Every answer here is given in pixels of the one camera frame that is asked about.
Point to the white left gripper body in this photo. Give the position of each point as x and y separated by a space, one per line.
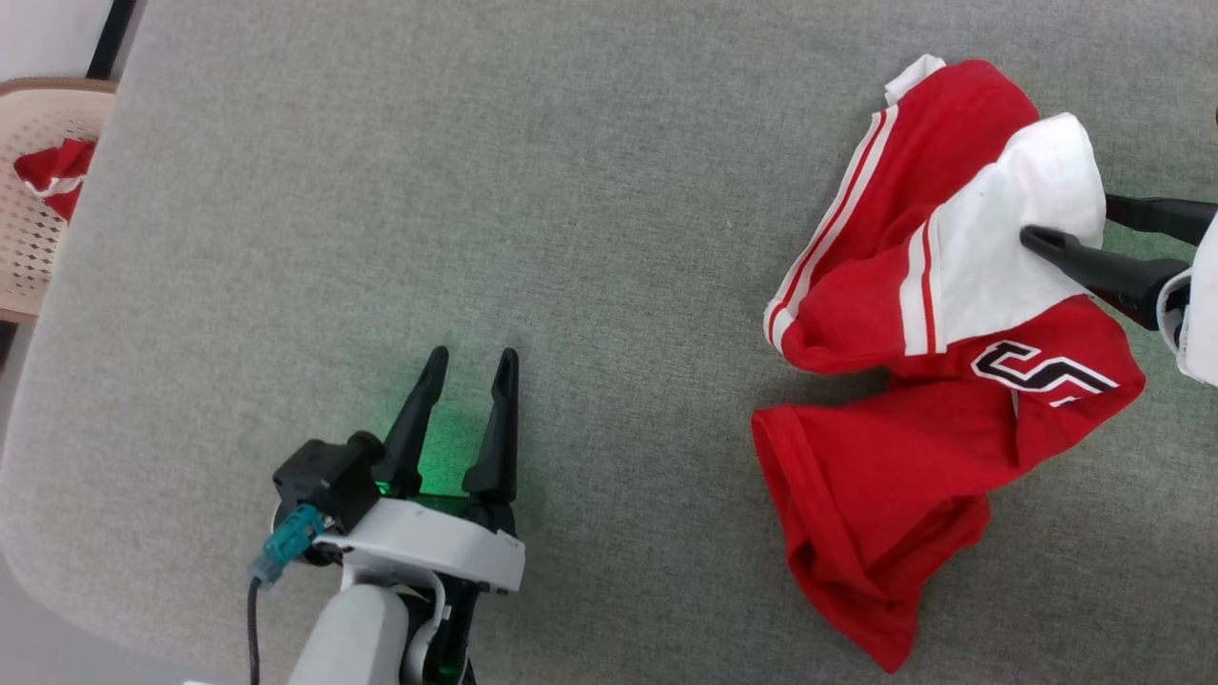
428 547

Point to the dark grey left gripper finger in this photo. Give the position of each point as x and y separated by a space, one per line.
411 438
497 457

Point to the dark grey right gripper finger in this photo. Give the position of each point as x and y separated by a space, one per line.
1113 276
1166 217

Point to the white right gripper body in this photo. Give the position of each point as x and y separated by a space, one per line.
1201 314

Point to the red and white sports jersey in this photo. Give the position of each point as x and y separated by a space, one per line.
885 466

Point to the beige plastic laundry basket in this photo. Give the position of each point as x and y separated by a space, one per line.
33 257

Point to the red garment in basket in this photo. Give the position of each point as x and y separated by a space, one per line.
59 171

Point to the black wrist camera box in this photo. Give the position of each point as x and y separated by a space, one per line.
324 476

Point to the black frame strip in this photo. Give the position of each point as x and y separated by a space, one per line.
109 38

